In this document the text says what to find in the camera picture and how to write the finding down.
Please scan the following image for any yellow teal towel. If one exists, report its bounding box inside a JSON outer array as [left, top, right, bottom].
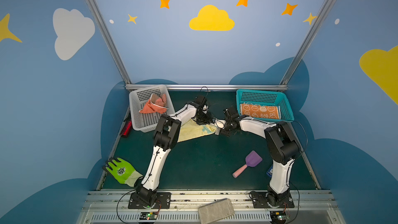
[[177, 119, 217, 143]]

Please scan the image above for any orange bunny pattern towel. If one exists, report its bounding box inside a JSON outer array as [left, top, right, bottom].
[[239, 103, 281, 119]]

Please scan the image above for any white plastic basket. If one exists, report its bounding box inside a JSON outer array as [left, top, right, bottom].
[[129, 85, 175, 133]]

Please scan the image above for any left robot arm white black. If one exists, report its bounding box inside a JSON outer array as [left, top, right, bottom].
[[134, 102, 211, 206]]

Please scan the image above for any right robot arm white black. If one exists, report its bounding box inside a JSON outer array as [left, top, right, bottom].
[[218, 115, 302, 204]]

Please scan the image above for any purple pink toy scoop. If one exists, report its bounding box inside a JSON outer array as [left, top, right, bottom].
[[232, 150, 263, 178]]

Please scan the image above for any teal plastic basket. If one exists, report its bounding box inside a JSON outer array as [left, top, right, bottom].
[[236, 89, 294, 121]]

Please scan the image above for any pink red towel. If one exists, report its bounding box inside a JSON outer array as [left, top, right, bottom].
[[139, 94, 167, 114]]

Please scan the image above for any grey sponge block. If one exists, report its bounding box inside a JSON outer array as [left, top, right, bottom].
[[198, 198, 235, 224]]

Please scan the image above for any green work glove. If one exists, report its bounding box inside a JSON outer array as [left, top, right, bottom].
[[103, 158, 144, 187]]

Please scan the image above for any right green circuit board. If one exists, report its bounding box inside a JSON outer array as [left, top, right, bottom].
[[270, 212, 290, 224]]

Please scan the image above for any green circuit board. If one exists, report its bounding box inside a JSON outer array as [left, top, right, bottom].
[[140, 212, 158, 221], [270, 212, 290, 224]]

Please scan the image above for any left green circuit board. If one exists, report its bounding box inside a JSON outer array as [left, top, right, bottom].
[[140, 212, 158, 221]]

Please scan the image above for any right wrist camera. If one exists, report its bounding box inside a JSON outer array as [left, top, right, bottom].
[[214, 107, 239, 130]]

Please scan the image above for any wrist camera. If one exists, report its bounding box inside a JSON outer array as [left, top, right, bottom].
[[193, 95, 208, 112], [214, 107, 239, 130]]

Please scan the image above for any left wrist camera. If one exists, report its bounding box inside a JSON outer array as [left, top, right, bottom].
[[193, 95, 208, 112]]

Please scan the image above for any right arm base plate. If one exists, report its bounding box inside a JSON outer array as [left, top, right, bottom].
[[249, 191, 295, 208]]

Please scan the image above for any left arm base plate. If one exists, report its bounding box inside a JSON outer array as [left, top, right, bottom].
[[128, 192, 171, 209]]

